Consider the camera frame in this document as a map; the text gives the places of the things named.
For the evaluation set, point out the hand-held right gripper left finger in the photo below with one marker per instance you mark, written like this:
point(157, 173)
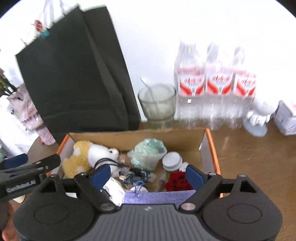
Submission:
point(101, 176)

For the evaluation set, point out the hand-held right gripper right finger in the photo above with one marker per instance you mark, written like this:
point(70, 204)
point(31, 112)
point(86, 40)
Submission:
point(194, 177)

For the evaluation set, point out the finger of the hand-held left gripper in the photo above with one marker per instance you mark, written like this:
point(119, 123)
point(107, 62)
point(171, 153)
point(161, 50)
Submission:
point(49, 162)
point(16, 160)

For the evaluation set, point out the red rose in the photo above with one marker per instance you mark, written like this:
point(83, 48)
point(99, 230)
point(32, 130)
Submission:
point(178, 182)

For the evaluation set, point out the white plastic bag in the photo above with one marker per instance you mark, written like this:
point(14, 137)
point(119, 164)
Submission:
point(114, 191)

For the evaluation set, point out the small white cap object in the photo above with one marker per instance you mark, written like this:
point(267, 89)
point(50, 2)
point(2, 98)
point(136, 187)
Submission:
point(171, 161)

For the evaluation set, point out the tan and white plush toy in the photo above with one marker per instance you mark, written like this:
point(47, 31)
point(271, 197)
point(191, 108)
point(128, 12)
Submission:
point(81, 157)

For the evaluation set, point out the blue snack wrapper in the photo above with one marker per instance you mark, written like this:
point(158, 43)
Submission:
point(136, 177)

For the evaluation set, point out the red cardboard box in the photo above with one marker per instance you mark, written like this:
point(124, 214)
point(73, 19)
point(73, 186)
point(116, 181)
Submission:
point(180, 141)

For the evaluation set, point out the purple fabric pouch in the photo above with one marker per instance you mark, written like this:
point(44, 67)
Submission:
point(159, 197)

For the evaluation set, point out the iridescent plastic bag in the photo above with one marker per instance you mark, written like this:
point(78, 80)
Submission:
point(145, 153)

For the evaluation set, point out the wooden desktop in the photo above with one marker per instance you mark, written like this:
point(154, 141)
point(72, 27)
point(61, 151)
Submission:
point(254, 162)

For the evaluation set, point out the person's left hand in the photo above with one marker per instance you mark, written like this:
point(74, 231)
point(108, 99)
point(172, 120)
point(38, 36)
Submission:
point(10, 235)

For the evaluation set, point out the purple ceramic vase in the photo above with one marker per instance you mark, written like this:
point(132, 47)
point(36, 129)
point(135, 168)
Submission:
point(32, 113)

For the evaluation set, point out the dried flowers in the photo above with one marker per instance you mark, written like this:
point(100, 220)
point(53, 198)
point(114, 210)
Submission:
point(7, 84)

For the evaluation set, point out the glass cup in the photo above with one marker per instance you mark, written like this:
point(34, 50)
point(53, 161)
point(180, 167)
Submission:
point(159, 106)

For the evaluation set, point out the black paper bag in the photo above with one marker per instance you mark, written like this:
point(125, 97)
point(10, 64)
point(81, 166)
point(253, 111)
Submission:
point(76, 76)

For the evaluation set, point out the white round speaker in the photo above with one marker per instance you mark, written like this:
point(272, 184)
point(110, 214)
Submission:
point(261, 113)

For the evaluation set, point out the metal spoon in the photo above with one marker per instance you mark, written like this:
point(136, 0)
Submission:
point(150, 92)

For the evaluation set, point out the clear water bottle red label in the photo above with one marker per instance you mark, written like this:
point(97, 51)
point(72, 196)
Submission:
point(244, 85)
point(188, 81)
point(218, 83)

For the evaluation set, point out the white tin box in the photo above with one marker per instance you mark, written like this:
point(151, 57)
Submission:
point(286, 118)

